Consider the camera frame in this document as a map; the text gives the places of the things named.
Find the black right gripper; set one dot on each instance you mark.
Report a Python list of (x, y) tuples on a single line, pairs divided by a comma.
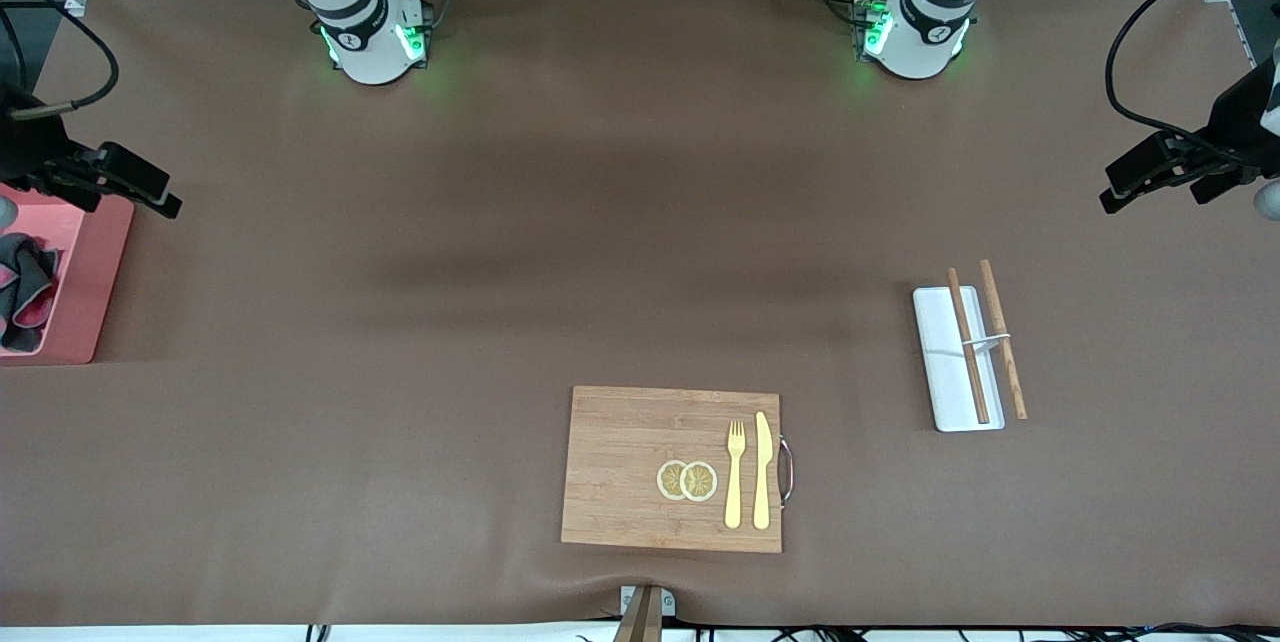
[(24, 146)]

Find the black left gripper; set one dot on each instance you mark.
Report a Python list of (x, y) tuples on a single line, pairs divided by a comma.
[(1234, 127)]

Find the pink and grey cloth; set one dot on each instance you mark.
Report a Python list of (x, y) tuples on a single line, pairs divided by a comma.
[(25, 292)]

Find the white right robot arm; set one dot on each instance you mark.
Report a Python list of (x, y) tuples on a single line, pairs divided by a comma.
[(365, 32)]

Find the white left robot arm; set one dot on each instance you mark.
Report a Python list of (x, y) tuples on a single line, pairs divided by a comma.
[(920, 27)]

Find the pink plastic bin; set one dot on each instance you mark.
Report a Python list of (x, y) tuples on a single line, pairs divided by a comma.
[(85, 282)]

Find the white rectangular tray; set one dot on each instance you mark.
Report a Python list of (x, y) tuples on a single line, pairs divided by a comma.
[(940, 352)]

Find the yellow knife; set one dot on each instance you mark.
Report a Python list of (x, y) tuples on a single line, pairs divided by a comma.
[(762, 472)]

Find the yellow fork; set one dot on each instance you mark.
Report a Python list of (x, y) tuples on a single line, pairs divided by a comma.
[(735, 482)]

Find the lemon slice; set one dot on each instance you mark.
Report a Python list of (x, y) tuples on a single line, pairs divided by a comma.
[(700, 482), (670, 480)]

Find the wooden cutting board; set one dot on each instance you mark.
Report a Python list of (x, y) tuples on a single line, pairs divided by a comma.
[(640, 467)]

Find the metal table edge bracket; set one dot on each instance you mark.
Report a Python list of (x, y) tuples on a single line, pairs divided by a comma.
[(645, 607)]

